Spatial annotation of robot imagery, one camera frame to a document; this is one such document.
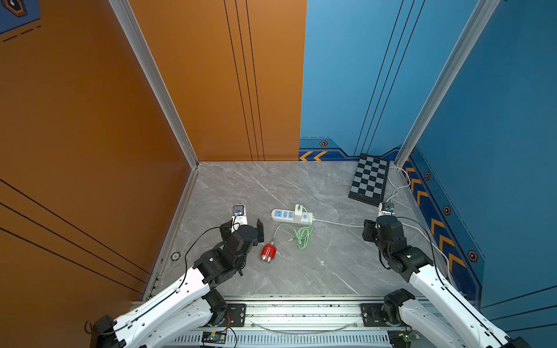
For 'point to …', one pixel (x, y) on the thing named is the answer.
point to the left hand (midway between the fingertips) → (249, 219)
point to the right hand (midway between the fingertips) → (370, 222)
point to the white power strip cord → (389, 193)
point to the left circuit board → (214, 337)
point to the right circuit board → (402, 338)
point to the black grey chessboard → (369, 180)
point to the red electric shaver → (268, 253)
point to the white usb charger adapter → (298, 212)
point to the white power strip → (289, 216)
